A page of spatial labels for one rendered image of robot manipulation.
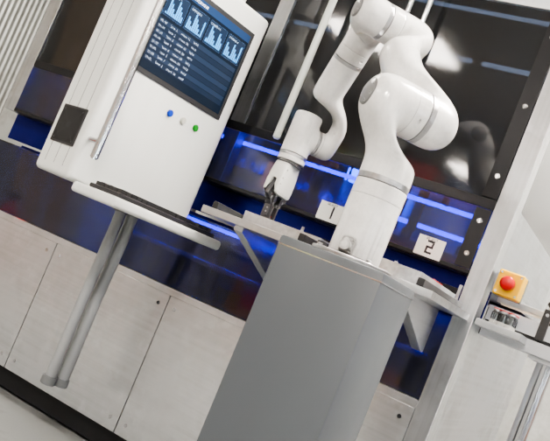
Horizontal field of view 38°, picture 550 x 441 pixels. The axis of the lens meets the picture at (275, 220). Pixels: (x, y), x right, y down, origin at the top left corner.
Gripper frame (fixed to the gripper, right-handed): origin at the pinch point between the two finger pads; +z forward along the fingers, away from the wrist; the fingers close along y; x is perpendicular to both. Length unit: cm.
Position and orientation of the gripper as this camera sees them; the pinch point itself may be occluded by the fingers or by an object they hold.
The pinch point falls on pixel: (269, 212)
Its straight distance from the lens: 237.2
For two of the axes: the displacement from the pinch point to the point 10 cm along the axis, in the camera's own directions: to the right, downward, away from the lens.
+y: -4.2, -2.4, -8.7
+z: -3.8, 9.2, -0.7
